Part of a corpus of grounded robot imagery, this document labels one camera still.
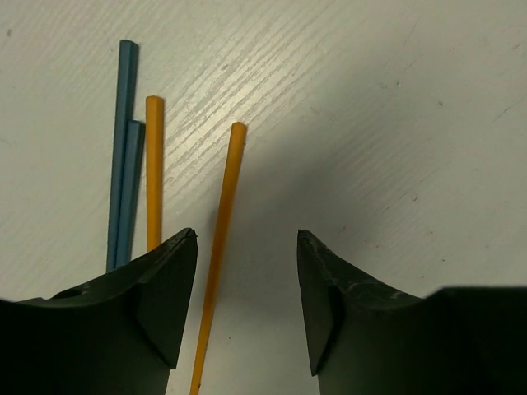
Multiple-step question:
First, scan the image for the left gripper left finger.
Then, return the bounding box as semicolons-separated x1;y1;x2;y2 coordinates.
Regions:
1;228;198;394

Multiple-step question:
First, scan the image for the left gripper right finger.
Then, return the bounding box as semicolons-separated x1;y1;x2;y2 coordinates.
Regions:
296;230;526;394

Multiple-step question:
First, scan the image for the yellow chopstick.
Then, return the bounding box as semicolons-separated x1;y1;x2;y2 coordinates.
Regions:
189;122;247;395
145;95;164;251

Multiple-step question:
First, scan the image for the blue chopstick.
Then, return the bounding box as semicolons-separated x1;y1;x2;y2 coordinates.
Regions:
115;120;145;268
106;39;139;272

